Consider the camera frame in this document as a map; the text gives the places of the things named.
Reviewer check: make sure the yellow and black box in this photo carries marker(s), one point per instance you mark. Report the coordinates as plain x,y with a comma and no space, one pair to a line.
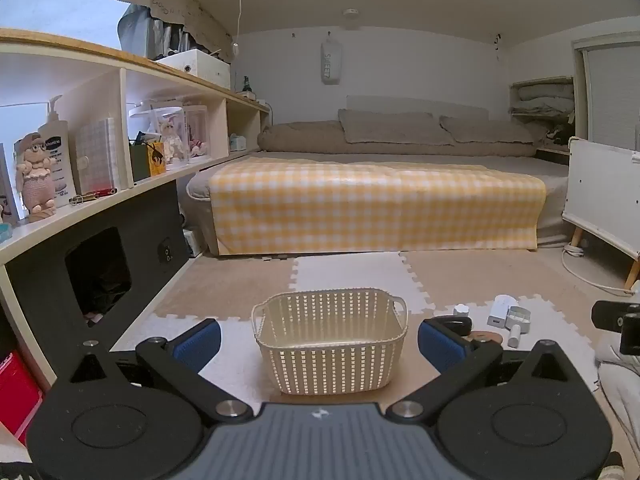
156,160

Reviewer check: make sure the cream wooden shelf unit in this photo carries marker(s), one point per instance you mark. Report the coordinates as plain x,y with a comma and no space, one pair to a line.
126,130

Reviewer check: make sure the foam puzzle floor mat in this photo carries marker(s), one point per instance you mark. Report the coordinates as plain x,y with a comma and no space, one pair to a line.
350,272

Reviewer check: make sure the white sliding door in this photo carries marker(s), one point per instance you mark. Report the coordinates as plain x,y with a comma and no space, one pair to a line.
615,95

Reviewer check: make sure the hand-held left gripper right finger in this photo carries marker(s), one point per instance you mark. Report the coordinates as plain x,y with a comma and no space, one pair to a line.
440,347

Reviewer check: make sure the white knob cap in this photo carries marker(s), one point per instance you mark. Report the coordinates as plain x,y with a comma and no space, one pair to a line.
460,309

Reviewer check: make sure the checked notebook binder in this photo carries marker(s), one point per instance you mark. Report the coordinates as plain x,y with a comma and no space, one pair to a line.
97,155

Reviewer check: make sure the grey curtain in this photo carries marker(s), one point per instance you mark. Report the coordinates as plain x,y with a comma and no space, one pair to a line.
137,30

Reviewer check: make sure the beige paper banner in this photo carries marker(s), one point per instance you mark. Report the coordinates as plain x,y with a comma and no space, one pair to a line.
165,0

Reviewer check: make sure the white fluffy cloth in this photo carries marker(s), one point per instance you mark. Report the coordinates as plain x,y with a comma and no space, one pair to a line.
620,390

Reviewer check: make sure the picture card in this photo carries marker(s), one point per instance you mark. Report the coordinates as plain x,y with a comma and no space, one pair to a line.
4,185

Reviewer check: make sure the white lotion pump bottle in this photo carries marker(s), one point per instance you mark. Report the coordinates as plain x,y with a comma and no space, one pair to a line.
57,160

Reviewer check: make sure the white charger adapter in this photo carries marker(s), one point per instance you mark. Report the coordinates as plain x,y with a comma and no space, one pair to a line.
497,320

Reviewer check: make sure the pink knitted doll figure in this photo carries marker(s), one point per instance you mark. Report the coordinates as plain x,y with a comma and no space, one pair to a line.
35,180

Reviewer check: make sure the red pen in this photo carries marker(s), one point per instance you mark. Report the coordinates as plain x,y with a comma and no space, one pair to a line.
102,192

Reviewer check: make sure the white small tube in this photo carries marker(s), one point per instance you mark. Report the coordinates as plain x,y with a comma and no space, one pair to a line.
513,336

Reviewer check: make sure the beige pillows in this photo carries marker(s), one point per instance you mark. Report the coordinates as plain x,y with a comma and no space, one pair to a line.
300,137

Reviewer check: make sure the tissue box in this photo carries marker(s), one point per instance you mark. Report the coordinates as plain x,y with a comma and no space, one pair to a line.
237,142

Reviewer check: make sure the folded bedding stack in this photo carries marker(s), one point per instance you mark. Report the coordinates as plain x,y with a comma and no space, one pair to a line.
542,97

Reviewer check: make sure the beige pillow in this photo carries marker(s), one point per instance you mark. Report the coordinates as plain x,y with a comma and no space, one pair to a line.
485,130
390,127

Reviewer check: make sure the white hanging bag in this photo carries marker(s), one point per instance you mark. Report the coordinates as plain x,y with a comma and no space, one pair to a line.
331,65

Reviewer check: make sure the ceiling smoke detector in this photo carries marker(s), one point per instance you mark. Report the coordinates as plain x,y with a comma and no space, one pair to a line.
351,12

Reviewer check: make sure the white round device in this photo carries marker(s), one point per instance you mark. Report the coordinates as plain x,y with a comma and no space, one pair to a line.
504,301

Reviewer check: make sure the brown round disc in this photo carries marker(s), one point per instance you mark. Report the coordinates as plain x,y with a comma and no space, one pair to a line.
487,336

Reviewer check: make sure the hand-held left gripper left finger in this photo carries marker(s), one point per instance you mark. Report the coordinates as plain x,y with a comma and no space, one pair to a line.
197,342

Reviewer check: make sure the red box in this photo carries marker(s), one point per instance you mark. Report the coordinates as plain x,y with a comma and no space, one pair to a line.
15,395

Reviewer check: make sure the clear display box with doll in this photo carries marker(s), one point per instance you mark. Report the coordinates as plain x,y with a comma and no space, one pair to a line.
197,130
170,135

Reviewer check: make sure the cream woven plastic basket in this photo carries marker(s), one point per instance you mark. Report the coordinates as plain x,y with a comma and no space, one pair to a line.
325,350

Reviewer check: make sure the white storage box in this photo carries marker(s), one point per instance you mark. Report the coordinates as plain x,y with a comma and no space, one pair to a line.
200,67

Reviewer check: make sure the dark green container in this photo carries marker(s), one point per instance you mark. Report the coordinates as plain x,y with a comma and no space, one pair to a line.
139,165

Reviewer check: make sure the yellow checked blanket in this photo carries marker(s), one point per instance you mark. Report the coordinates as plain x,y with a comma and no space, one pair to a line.
375,205

